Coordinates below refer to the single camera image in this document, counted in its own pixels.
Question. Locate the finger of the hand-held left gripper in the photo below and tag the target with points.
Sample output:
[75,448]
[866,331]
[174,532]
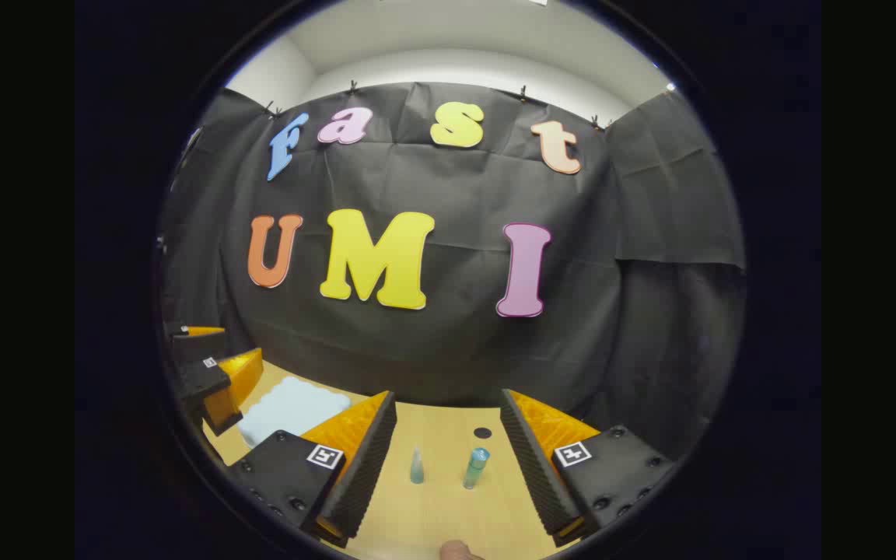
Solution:
[203,381]
[197,346]

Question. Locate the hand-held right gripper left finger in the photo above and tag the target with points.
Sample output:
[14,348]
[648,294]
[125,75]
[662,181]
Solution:
[366,459]

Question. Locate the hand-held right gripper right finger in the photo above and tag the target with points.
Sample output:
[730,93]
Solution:
[533,459]

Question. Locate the blue skin care tube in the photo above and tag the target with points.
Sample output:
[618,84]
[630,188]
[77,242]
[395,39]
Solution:
[417,467]

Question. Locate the blue skin care bottle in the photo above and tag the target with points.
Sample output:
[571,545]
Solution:
[476,468]

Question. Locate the light blue suitcase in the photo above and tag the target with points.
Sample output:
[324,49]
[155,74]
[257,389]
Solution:
[292,408]

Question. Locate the black backdrop cloth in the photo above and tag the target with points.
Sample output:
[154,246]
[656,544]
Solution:
[432,342]

